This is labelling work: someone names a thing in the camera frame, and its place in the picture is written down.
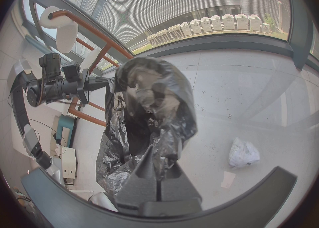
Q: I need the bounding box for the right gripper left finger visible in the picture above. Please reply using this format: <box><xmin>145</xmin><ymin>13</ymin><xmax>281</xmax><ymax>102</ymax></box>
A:
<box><xmin>115</xmin><ymin>145</ymin><xmax>160</xmax><ymax>210</ymax></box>

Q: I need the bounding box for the wooden chair with white cushions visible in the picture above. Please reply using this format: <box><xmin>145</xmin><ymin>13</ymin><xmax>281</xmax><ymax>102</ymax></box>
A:
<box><xmin>40</xmin><ymin>6</ymin><xmax>135</xmax><ymax>126</ymax></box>

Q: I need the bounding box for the black plastic bag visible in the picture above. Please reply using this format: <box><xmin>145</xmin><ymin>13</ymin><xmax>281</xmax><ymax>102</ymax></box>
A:
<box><xmin>95</xmin><ymin>57</ymin><xmax>198</xmax><ymax>197</ymax></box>

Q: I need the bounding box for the white paper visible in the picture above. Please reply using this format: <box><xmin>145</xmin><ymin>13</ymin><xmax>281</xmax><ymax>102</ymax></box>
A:
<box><xmin>229</xmin><ymin>137</ymin><xmax>261</xmax><ymax>168</ymax></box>

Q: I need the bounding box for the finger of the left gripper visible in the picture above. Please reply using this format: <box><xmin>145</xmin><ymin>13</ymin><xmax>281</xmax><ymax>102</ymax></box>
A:
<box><xmin>89</xmin><ymin>77</ymin><xmax>117</xmax><ymax>92</ymax></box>

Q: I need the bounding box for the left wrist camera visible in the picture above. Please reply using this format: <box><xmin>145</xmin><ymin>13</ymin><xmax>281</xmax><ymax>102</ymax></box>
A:
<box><xmin>62</xmin><ymin>61</ymin><xmax>81</xmax><ymax>83</ymax></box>

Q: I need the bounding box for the blue-green small table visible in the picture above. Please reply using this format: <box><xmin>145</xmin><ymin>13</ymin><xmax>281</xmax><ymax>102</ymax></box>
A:
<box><xmin>55</xmin><ymin>116</ymin><xmax>76</xmax><ymax>149</ymax></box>

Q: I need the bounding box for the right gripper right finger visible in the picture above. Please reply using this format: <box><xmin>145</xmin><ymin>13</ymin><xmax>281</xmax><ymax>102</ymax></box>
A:
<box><xmin>159</xmin><ymin>161</ymin><xmax>203</xmax><ymax>211</ymax></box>

